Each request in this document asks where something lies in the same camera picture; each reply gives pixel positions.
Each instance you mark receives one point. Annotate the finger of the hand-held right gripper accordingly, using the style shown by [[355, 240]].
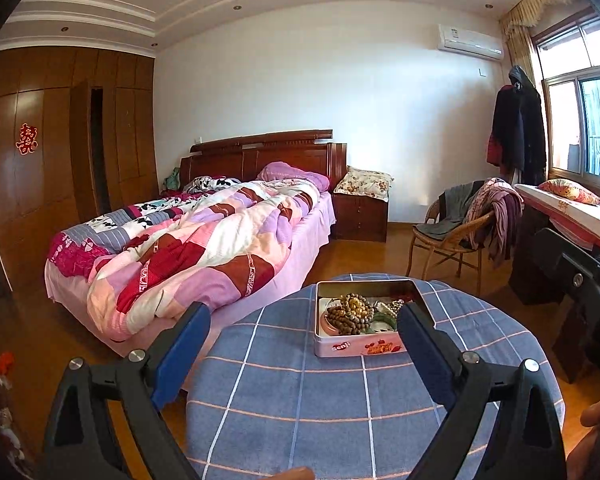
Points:
[[577, 345], [565, 260]]

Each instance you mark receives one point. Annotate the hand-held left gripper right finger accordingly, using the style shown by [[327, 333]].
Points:
[[420, 355]]

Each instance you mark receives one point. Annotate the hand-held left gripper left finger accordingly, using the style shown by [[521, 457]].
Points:
[[180, 355]]

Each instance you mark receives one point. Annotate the metal tin box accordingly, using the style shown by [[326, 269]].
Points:
[[340, 346]]

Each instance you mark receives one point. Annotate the person's right hand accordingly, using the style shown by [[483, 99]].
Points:
[[592, 420]]

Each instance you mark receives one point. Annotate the person's left hand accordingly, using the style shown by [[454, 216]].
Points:
[[295, 474]]

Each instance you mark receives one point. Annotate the dark desk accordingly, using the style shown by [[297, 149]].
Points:
[[530, 260]]

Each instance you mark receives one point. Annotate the white and red bedding pad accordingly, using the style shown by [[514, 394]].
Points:
[[555, 206]]

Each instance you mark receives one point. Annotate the red floral pillow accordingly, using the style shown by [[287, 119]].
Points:
[[570, 191]]

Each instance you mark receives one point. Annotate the purple garment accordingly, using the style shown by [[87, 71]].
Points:
[[505, 225]]

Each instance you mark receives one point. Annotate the pink plaid garment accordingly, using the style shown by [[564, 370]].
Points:
[[485, 200]]

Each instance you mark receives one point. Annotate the wicker chair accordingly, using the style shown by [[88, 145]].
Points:
[[440, 255]]

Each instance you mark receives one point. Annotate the pink patchwork quilt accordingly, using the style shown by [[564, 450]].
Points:
[[205, 240]]

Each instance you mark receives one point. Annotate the grey garment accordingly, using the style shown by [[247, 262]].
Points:
[[450, 210]]

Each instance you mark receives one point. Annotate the blue plaid tablecloth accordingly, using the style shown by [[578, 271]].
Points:
[[305, 410]]

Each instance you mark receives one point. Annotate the window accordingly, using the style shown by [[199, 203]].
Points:
[[580, 125]]

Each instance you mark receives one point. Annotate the hanging dark coats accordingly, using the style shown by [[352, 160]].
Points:
[[517, 130]]

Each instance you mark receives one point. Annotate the black and white patterned blanket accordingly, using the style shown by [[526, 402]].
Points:
[[115, 222]]

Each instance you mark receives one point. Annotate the red-brown wooden nightstand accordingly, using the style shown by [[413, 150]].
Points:
[[362, 217]]

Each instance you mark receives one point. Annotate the bed with purple sheet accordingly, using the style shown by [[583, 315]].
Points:
[[300, 255]]

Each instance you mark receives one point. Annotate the teal bag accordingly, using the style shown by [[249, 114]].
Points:
[[172, 177]]

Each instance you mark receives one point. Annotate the floral cushion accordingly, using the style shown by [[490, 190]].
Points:
[[365, 182]]

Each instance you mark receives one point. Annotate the purple pillow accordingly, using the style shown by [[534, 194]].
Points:
[[290, 172]]

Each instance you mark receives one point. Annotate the wooden wardrobe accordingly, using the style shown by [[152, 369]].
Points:
[[45, 185]]

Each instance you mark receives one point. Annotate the red-brown wooden headboard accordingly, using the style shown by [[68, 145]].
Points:
[[280, 152]]

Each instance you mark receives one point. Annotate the yellow curtain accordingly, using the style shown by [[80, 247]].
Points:
[[525, 25]]

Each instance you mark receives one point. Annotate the white air conditioner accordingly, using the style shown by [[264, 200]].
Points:
[[467, 40]]

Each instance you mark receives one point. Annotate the red paper decal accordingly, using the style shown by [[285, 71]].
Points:
[[26, 139]]

